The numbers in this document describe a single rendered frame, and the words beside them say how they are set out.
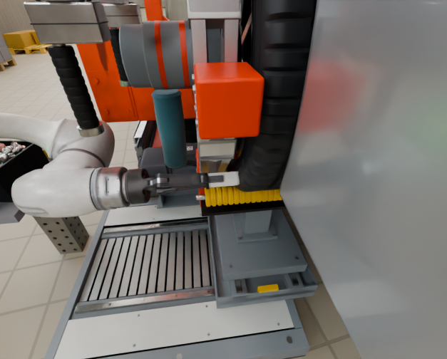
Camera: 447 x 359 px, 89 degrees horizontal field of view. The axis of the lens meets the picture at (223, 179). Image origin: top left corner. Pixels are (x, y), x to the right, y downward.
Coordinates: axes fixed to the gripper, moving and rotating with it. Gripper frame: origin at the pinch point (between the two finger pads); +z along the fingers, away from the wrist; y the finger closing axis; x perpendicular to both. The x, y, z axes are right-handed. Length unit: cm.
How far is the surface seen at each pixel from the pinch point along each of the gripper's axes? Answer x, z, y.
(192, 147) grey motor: 22, -7, -52
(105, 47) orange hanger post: 58, -37, -32
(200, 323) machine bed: -45, -9, -34
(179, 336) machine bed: -47, -16, -32
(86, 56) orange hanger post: 56, -45, -35
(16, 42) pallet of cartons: 436, -419, -491
